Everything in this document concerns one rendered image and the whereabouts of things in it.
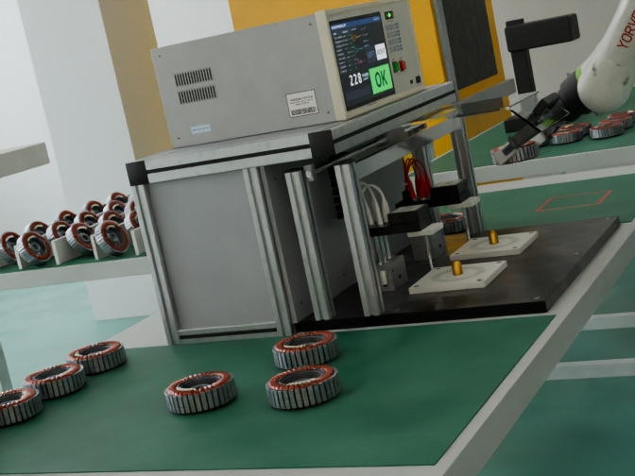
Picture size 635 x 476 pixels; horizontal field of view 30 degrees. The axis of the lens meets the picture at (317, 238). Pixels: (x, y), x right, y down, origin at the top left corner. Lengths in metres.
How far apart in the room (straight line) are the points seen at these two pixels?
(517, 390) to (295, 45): 0.84
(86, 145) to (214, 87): 4.04
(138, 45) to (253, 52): 4.13
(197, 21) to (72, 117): 2.44
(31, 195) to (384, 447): 8.28
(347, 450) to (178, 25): 7.27
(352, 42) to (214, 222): 0.43
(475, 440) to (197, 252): 0.89
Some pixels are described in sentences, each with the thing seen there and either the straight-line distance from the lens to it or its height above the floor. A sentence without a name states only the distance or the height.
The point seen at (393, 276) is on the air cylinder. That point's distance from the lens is 2.30.
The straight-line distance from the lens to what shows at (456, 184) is 2.47.
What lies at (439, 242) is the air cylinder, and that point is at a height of 0.80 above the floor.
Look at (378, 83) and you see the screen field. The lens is 2.37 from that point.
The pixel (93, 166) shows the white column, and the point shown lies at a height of 0.83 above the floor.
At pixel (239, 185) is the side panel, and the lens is 2.19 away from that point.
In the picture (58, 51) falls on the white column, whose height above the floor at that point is 1.45.
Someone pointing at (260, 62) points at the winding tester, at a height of 1.25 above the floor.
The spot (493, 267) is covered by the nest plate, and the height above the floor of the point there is 0.78.
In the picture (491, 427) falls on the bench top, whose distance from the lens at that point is 1.61.
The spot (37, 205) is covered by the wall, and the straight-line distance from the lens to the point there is 9.70.
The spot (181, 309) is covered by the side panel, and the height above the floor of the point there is 0.82.
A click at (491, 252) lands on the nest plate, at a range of 2.43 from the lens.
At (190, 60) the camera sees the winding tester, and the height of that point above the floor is 1.28.
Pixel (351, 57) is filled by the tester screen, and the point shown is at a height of 1.22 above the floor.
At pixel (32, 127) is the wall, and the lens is 9.58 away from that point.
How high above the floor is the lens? 1.29
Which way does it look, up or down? 10 degrees down
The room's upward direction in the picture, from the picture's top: 12 degrees counter-clockwise
